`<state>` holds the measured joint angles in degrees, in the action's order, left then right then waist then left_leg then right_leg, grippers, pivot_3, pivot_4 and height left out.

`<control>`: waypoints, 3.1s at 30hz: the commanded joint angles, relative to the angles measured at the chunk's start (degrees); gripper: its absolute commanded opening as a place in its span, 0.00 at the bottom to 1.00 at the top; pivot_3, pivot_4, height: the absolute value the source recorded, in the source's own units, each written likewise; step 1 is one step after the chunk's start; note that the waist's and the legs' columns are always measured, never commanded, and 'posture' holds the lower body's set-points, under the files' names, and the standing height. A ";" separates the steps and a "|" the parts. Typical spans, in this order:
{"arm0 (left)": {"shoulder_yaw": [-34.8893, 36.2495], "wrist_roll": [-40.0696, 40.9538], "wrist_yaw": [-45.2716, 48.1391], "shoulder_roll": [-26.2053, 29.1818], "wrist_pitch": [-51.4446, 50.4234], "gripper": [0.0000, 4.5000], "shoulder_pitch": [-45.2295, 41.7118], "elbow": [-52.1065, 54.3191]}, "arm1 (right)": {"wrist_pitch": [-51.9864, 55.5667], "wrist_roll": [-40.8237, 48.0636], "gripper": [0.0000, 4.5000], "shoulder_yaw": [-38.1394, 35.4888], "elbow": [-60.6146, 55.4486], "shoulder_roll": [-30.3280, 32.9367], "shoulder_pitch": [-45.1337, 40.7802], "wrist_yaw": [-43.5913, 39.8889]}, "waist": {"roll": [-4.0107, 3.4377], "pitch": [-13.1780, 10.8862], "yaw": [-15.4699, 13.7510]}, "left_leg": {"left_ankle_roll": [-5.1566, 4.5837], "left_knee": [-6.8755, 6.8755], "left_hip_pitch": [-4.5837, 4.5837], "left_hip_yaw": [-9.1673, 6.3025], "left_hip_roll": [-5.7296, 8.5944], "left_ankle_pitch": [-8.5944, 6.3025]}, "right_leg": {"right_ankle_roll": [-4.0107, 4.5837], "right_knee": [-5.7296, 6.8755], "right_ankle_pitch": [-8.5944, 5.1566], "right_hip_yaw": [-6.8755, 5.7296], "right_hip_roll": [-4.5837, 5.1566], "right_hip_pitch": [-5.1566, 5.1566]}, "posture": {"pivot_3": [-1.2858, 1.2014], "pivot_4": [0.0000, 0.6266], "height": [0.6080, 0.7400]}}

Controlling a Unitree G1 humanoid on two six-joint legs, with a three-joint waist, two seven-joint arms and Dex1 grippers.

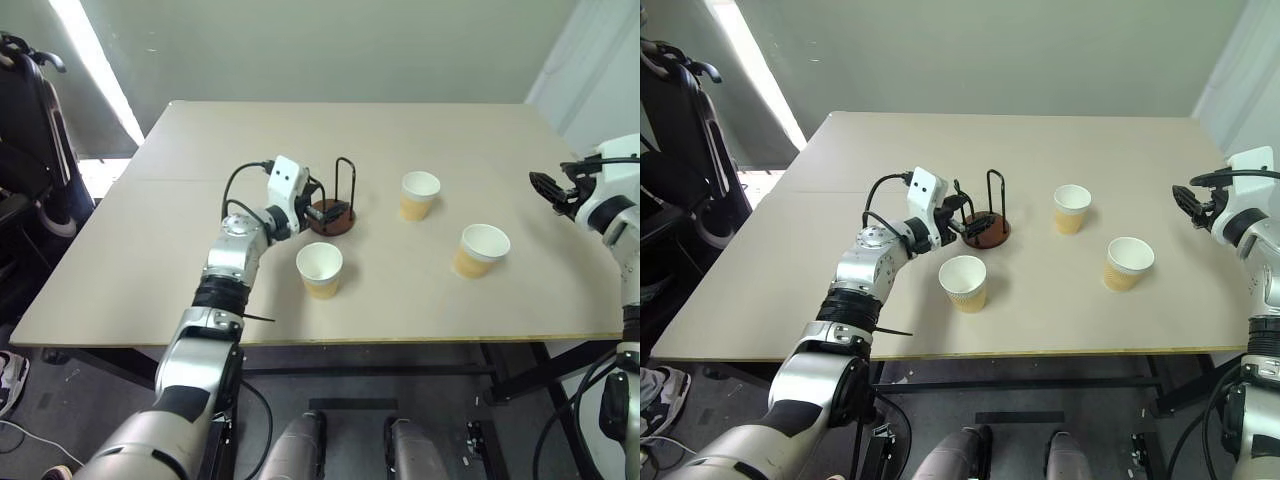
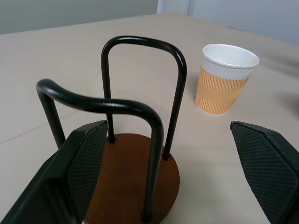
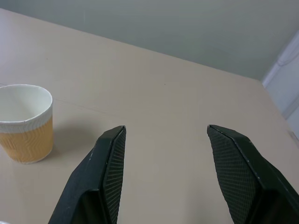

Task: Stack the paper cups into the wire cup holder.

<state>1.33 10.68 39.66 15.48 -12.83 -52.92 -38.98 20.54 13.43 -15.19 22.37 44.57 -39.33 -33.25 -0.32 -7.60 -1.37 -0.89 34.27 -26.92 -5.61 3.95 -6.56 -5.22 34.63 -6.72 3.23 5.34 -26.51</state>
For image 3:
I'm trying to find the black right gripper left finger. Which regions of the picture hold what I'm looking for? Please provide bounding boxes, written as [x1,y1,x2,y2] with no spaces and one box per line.
[48,125,127,224]

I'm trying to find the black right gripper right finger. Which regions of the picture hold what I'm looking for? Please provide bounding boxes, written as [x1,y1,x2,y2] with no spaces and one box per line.
[206,124,299,224]

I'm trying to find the orange ripple paper cup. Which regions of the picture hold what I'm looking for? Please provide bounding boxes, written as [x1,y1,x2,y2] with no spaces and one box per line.
[0,84,54,165]

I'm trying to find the white door panel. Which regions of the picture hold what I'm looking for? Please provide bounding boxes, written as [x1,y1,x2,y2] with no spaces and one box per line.
[261,30,299,140]

